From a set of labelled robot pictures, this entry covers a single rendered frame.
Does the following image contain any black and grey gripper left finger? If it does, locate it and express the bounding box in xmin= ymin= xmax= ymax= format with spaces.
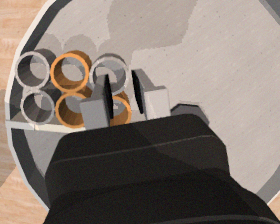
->
xmin=80 ymin=74 xmax=113 ymax=130

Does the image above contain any grey metal bushing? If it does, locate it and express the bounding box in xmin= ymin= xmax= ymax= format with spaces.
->
xmin=14 ymin=48 xmax=57 ymax=90
xmin=20 ymin=82 xmax=62 ymax=125
xmin=89 ymin=53 xmax=129 ymax=96

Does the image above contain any bronze bushing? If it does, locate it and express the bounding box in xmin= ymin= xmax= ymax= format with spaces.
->
xmin=110 ymin=91 xmax=132 ymax=126
xmin=50 ymin=50 xmax=92 ymax=93
xmin=55 ymin=85 xmax=92 ymax=129

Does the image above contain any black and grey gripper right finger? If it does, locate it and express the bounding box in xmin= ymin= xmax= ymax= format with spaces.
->
xmin=131 ymin=69 xmax=171 ymax=120

